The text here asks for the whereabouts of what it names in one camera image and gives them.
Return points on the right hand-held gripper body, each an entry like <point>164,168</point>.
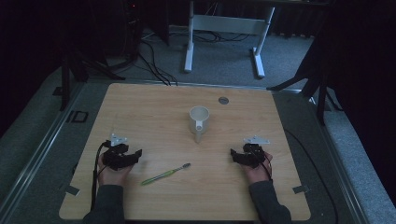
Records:
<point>256,155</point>

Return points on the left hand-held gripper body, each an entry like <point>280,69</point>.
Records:
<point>115,157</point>

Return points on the green toothbrush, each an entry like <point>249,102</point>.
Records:
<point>162,176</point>

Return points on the white cup with toothbrush holder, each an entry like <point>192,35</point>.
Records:
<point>199,119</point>

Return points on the person's right hand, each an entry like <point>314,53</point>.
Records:
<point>257,174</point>

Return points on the person's left hand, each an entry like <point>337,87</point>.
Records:
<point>112,175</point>

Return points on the grey tape piece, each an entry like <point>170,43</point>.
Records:
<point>300,189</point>
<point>72,190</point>

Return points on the black tripod stand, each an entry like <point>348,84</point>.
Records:
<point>320,93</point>
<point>67,81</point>

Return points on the dark curtain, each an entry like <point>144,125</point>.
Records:
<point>289,21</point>

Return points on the white metal desk frame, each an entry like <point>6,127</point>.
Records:
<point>229,24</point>

